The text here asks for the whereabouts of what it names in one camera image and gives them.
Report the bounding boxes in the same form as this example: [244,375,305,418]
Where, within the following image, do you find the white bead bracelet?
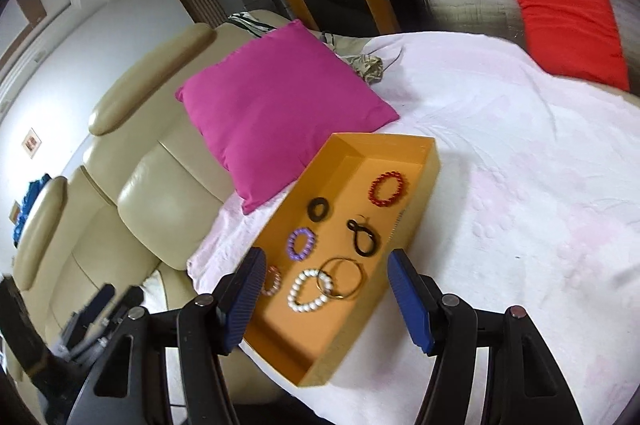
[286,268,335,314]

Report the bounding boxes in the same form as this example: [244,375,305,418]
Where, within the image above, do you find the pink clear bead bracelet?
[260,265,284,297]

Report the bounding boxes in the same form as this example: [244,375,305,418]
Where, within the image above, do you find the silver cuff bangle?
[316,256,367,301]

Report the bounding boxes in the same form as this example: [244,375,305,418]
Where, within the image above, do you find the purple bead bracelet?
[285,227,319,262]

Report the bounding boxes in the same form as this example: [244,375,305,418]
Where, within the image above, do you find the black thin hair elastic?
[346,219,380,257]

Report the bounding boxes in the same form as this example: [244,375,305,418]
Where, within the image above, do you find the red bead bracelet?
[368,169,407,208]

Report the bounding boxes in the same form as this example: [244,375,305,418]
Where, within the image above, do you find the black thick hair tie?
[306,196,331,223]

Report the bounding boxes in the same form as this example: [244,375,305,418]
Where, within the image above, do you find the beige leather sofa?
[8,8,321,406]

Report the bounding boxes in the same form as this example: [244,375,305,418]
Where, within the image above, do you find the orange cardboard box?
[244,133,440,387]

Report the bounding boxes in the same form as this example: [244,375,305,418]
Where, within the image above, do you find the magenta cushion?
[176,21,399,214]

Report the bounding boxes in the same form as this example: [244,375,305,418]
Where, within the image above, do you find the crumpled beige cloth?
[318,32,384,86]

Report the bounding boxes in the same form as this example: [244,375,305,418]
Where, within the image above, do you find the red cushion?
[517,0,630,93]

